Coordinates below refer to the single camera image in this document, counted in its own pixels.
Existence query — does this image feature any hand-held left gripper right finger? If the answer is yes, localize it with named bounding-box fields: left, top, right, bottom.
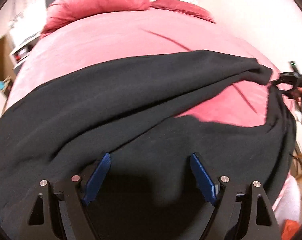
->
left=190, top=153, right=281, bottom=240

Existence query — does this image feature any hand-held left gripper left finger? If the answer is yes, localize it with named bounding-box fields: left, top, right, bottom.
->
left=23, top=153, right=111, bottom=240

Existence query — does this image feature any black knit garment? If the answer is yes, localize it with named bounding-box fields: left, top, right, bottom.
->
left=0, top=50, right=298, bottom=240

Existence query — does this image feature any white cloth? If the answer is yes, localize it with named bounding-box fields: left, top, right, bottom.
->
left=272, top=175, right=302, bottom=228

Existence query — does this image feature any dark red pillow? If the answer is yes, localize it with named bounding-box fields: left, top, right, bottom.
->
left=151, top=0, right=216, bottom=24

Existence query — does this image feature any pink bed blanket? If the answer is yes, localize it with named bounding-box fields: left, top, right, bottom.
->
left=4, top=7, right=289, bottom=128

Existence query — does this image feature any white nightstand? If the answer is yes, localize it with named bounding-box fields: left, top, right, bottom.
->
left=10, top=31, right=42, bottom=68

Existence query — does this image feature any large pink pillow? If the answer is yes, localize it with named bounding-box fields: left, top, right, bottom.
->
left=41, top=0, right=151, bottom=39

